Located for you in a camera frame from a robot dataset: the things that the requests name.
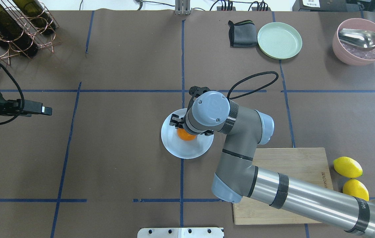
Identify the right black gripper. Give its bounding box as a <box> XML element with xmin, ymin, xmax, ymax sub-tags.
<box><xmin>169</xmin><ymin>114</ymin><xmax>214</xmax><ymax>137</ymax></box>

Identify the orange fruit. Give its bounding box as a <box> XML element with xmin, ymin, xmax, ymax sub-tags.
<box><xmin>176</xmin><ymin>128</ymin><xmax>197</xmax><ymax>141</ymax></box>

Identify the light blue plate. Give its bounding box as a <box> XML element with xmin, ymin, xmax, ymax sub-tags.
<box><xmin>161</xmin><ymin>108</ymin><xmax>214</xmax><ymax>159</ymax></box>

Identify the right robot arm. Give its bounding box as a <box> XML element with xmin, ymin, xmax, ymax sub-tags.
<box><xmin>168</xmin><ymin>89</ymin><xmax>375</xmax><ymax>238</ymax></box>

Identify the light green plate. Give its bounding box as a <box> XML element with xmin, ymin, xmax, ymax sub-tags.
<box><xmin>257</xmin><ymin>22</ymin><xmax>303</xmax><ymax>60</ymax></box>

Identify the dark wine bottle upper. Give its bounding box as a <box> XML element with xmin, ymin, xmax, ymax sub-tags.
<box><xmin>0</xmin><ymin>4</ymin><xmax>38</xmax><ymax>58</ymax></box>

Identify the dark wine bottle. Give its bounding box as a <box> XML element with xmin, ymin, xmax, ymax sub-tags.
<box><xmin>0</xmin><ymin>4</ymin><xmax>38</xmax><ymax>58</ymax></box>
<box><xmin>13</xmin><ymin>0</ymin><xmax>56</xmax><ymax>35</ymax></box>

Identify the dark wine bottle lower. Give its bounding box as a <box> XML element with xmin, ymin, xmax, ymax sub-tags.
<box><xmin>13</xmin><ymin>0</ymin><xmax>56</xmax><ymax>35</ymax></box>

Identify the folded grey cloth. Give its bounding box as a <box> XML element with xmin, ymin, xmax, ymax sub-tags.
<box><xmin>228</xmin><ymin>20</ymin><xmax>258</xmax><ymax>48</ymax></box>

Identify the bamboo cutting board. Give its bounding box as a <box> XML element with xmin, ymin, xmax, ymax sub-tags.
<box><xmin>233</xmin><ymin>148</ymin><xmax>333</xmax><ymax>225</ymax></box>

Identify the lower yellow lemon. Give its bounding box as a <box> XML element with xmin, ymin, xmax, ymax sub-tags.
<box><xmin>333</xmin><ymin>156</ymin><xmax>363</xmax><ymax>179</ymax></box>

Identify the yellow lemon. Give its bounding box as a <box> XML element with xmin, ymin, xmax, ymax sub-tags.
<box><xmin>333</xmin><ymin>156</ymin><xmax>363</xmax><ymax>179</ymax></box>
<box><xmin>342</xmin><ymin>179</ymin><xmax>369</xmax><ymax>201</ymax></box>

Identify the upper yellow lemon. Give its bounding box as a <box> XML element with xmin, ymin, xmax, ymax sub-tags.
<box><xmin>342</xmin><ymin>179</ymin><xmax>369</xmax><ymax>201</ymax></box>

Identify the pink bowl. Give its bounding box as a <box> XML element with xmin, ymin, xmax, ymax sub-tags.
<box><xmin>332</xmin><ymin>18</ymin><xmax>375</xmax><ymax>66</ymax></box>

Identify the metal scoop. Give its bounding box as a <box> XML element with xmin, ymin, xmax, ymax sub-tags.
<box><xmin>338</xmin><ymin>28</ymin><xmax>375</xmax><ymax>50</ymax></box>

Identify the copper wire bottle rack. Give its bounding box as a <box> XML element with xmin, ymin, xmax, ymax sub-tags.
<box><xmin>0</xmin><ymin>0</ymin><xmax>62</xmax><ymax>65</ymax></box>

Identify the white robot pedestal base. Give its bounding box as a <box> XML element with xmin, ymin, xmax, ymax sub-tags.
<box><xmin>137</xmin><ymin>227</ymin><xmax>225</xmax><ymax>238</ymax></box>

